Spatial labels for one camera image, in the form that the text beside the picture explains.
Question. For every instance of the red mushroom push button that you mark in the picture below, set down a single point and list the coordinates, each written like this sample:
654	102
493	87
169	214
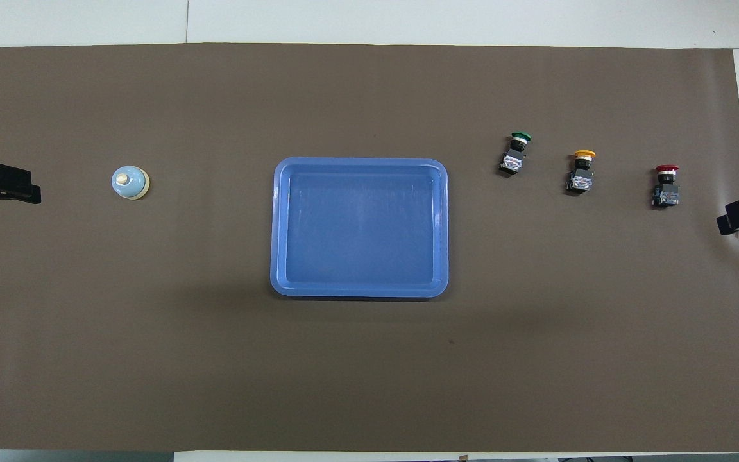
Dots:
665	192

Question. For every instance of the light blue call bell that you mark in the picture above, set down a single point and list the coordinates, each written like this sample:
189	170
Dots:
129	183

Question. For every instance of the yellow mushroom push button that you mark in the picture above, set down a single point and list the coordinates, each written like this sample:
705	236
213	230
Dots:
581	178

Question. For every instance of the green mushroom push button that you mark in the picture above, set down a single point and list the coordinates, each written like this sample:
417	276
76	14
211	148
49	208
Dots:
513	160

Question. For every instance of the blue plastic tray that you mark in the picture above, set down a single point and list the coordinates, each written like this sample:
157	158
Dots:
360	231

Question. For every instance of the brown table mat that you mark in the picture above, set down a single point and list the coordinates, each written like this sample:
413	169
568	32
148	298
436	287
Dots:
369	372

